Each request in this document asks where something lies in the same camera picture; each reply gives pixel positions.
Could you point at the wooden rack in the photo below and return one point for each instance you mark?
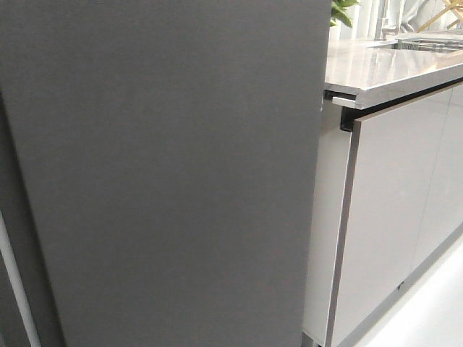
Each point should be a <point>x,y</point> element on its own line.
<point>454,7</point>

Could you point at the grey kitchen countertop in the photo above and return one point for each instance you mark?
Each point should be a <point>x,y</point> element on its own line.
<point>367,73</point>

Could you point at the green plant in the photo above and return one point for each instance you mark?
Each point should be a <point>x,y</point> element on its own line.
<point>339,12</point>

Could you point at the dark grey fridge door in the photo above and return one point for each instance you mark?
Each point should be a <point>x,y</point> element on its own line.
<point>22,235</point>
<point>168,152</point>

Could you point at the metal sink faucet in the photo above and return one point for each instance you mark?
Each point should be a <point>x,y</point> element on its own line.
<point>382,26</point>

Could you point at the grey kitchen cabinet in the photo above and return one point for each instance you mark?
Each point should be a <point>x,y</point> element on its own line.
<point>388,194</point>

